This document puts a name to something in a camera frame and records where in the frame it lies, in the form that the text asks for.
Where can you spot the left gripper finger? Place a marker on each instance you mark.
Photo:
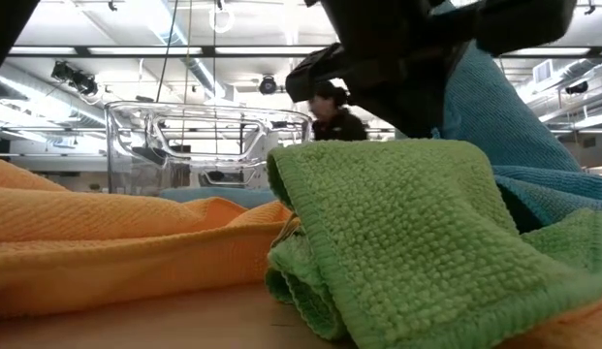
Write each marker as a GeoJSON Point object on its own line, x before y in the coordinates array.
{"type": "Point", "coordinates": [412, 97]}

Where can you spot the green microfiber towel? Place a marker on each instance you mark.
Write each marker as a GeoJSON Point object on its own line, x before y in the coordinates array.
{"type": "Point", "coordinates": [402, 232]}

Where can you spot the clear plastic bin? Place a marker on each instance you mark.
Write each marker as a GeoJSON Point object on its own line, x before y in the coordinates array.
{"type": "Point", "coordinates": [131, 145]}

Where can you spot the orange microfiber towel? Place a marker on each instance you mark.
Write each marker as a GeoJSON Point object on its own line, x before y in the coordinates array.
{"type": "Point", "coordinates": [572, 329]}
{"type": "Point", "coordinates": [111, 252]}

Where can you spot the person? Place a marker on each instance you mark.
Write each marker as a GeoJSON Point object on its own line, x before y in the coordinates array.
{"type": "Point", "coordinates": [339, 126]}

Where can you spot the ceiling air vent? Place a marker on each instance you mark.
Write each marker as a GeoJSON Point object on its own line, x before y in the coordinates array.
{"type": "Point", "coordinates": [543, 72]}

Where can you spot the overhead light bar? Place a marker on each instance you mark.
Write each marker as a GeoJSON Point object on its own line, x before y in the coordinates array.
{"type": "Point", "coordinates": [136, 50]}

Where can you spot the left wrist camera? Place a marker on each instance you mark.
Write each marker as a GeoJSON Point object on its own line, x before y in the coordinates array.
{"type": "Point", "coordinates": [310, 72]}

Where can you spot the black ceiling-mounted camera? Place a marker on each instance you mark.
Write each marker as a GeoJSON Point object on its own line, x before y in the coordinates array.
{"type": "Point", "coordinates": [577, 88]}
{"type": "Point", "coordinates": [77, 77]}
{"type": "Point", "coordinates": [268, 85]}

